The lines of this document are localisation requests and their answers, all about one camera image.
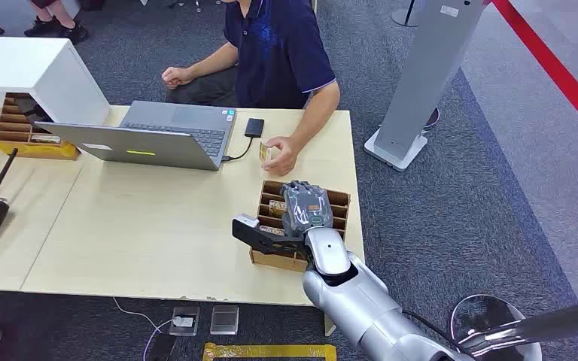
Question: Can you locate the white cabinet box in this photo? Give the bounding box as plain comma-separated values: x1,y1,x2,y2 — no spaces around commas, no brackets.
0,35,112,127

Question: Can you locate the person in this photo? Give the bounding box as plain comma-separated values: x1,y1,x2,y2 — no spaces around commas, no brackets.
161,0,342,177
23,0,91,45

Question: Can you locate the person's left hand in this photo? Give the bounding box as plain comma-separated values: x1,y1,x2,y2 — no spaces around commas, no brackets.
263,135,302,177

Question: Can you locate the black drive cable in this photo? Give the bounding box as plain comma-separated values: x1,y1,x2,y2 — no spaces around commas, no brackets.
221,136,255,163

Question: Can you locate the slotted cardboard card box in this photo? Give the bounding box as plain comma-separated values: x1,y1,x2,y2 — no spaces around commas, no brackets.
248,179,352,274

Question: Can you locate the grey laptop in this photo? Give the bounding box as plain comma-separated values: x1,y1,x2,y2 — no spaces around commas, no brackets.
35,100,238,172

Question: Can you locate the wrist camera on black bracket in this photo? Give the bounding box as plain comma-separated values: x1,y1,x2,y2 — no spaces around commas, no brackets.
231,213,314,262

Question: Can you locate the black external drive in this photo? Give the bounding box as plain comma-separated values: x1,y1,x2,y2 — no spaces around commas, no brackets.
244,117,266,139

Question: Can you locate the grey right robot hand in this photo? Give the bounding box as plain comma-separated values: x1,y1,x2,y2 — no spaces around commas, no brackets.
279,180,335,238

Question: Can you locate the metal floor plate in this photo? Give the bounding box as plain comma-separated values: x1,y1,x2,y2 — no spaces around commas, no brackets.
208,304,241,336

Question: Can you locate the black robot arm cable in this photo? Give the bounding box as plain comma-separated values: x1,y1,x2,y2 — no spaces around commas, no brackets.
401,309,470,356

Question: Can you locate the round chrome ring base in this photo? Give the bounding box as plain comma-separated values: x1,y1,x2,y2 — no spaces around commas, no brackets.
449,293,543,361

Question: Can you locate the red barrier tape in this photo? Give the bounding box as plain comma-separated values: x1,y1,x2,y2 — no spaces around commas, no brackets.
490,0,578,149

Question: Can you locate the floor socket plate with plug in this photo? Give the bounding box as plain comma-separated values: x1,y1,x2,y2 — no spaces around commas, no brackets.
169,305,202,338

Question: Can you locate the round stanchion base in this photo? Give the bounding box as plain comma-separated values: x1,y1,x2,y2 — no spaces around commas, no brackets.
391,0,421,29

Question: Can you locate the grey pillar stand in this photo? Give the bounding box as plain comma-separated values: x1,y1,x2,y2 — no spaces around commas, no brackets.
363,0,488,174

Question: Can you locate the slotted cardboard box yellow base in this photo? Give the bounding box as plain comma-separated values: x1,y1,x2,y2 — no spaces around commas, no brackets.
0,92,81,162

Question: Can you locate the person's right hand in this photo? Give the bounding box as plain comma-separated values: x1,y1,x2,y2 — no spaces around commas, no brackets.
161,65,195,91

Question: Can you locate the black power adapter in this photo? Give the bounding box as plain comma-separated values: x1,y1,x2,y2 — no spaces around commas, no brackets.
146,333,179,361

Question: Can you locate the white cable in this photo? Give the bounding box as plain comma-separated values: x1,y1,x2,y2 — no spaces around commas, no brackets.
112,296,176,361

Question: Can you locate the yellow floor tape frame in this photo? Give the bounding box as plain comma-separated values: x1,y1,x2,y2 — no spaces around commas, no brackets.
201,341,339,361

